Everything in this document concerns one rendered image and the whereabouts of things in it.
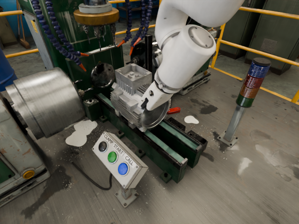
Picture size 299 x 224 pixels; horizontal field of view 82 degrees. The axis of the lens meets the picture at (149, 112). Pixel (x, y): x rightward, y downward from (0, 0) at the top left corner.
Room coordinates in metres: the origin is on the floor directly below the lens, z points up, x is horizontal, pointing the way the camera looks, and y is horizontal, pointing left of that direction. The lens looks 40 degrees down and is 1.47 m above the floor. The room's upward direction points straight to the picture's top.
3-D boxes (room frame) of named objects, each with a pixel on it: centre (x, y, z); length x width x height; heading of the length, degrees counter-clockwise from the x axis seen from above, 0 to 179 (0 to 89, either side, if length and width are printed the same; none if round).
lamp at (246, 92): (0.58, -0.40, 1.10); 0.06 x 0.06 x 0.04
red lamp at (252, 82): (0.58, -0.40, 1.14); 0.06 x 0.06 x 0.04
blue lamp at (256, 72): (0.58, -0.40, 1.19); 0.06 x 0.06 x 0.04
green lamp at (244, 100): (0.58, -0.40, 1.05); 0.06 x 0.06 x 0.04
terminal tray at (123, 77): (0.65, 0.07, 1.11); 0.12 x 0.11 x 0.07; 41
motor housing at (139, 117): (0.62, 0.04, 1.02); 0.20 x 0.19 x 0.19; 41
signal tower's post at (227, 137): (0.58, -0.40, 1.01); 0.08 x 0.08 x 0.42; 43
